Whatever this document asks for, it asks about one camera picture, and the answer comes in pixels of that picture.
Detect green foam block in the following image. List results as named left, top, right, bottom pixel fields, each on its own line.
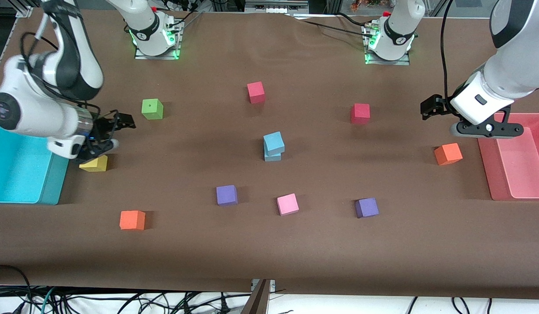
left=141, top=99, right=164, bottom=120

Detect yellow foam block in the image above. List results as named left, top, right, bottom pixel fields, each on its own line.
left=79, top=155, right=108, bottom=172

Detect orange foam block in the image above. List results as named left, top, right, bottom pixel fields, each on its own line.
left=119, top=210, right=146, bottom=231
left=434, top=143, right=463, bottom=166

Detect red foam block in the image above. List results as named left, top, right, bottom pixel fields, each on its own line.
left=247, top=81, right=266, bottom=104
left=350, top=103, right=371, bottom=125

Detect cyan plastic bin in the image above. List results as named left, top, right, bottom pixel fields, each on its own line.
left=0, top=122, right=71, bottom=205

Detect red plastic bin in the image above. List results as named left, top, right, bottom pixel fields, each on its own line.
left=477, top=113, right=539, bottom=201

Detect purple foam block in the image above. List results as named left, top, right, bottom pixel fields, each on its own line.
left=216, top=185, right=238, bottom=206
left=355, top=198, right=380, bottom=219

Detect orange background objects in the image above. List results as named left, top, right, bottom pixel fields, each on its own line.
left=350, top=0, right=384, bottom=11

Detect aluminium profile corner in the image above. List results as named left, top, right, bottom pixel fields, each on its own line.
left=13, top=0, right=35, bottom=19

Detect pink foam block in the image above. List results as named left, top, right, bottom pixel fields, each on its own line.
left=277, top=193, right=299, bottom=216

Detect brown table cloth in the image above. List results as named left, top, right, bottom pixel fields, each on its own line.
left=0, top=8, right=539, bottom=300

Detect dark metal bar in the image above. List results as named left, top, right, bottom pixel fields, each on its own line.
left=241, top=279, right=271, bottom=314

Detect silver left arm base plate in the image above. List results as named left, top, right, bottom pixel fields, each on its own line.
left=364, top=51, right=412, bottom=66

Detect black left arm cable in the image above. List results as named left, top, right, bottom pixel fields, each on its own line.
left=440, top=0, right=455, bottom=102

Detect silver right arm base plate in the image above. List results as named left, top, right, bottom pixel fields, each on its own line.
left=134, top=41, right=181, bottom=61

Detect black cable on cloth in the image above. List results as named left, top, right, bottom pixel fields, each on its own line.
left=291, top=12, right=371, bottom=36

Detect black looped floor cable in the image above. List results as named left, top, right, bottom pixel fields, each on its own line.
left=0, top=264, right=34, bottom=314

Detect teal cable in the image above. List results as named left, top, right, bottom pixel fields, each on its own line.
left=41, top=287, right=57, bottom=314

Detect silver aluminium frame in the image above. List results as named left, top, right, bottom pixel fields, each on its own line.
left=245, top=0, right=309, bottom=14

